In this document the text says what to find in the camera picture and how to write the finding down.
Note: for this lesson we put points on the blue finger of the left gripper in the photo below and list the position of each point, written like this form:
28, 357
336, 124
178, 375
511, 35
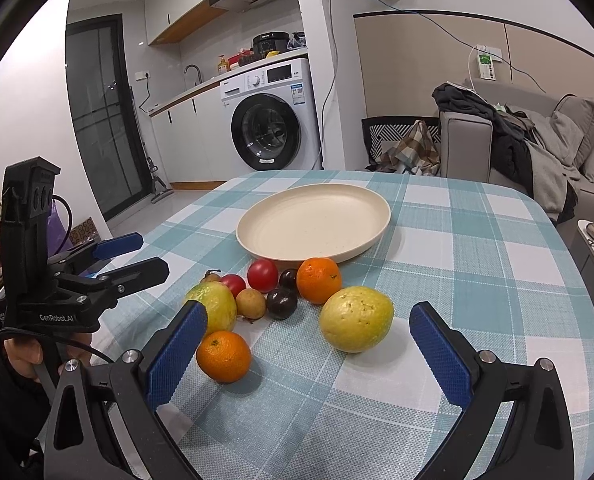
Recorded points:
127, 274
119, 245

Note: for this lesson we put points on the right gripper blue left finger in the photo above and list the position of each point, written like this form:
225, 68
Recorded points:
144, 380

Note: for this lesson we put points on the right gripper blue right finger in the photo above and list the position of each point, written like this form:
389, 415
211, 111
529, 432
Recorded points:
475, 386

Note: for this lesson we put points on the orange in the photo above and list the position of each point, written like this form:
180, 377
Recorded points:
318, 279
224, 356

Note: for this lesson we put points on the small brown pear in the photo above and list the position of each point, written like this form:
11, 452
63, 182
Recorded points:
211, 276

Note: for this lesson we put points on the yellow guava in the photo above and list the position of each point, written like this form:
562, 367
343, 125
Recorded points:
356, 319

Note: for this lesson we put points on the brown kiwi-like fruit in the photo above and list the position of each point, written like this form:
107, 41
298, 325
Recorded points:
251, 304

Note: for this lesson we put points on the small red tomato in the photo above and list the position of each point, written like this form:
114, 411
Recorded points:
235, 283

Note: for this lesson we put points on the dark plum front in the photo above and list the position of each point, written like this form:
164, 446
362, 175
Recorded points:
281, 303

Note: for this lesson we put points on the dark plum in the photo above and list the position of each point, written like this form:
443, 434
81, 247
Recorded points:
288, 279
281, 303

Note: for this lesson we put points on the large red tomato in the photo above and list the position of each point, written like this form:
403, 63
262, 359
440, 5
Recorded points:
262, 275

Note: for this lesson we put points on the dark plum back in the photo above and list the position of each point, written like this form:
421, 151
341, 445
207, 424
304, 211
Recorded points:
288, 279

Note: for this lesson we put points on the person's left hand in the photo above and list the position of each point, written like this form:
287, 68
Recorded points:
25, 353

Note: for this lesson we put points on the purple bag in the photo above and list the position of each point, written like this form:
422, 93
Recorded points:
57, 239

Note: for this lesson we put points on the teal checkered tablecloth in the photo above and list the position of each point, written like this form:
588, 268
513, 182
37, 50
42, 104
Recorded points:
487, 258

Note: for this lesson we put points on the black glass door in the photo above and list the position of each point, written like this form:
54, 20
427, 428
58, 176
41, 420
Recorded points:
102, 113

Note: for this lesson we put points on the cream round plate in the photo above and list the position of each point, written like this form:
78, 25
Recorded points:
325, 220

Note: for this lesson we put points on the plaid cloth in basket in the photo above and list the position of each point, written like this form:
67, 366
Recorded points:
414, 154

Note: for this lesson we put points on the grey sofa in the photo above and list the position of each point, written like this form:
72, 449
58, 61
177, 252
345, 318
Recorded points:
499, 94

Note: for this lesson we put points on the dark clothes pile on sofa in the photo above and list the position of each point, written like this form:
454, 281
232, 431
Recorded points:
528, 149

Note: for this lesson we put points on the white washing machine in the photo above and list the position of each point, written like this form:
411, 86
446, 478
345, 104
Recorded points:
271, 113

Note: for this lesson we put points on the black patterned laundry basket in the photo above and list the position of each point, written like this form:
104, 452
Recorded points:
380, 133

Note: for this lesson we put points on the grey sofa cushion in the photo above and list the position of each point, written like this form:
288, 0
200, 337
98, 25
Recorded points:
581, 112

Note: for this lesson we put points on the black rice cooker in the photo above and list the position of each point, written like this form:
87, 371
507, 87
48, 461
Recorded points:
270, 42

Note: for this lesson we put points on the white wall power strip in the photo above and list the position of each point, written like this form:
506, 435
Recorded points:
486, 58

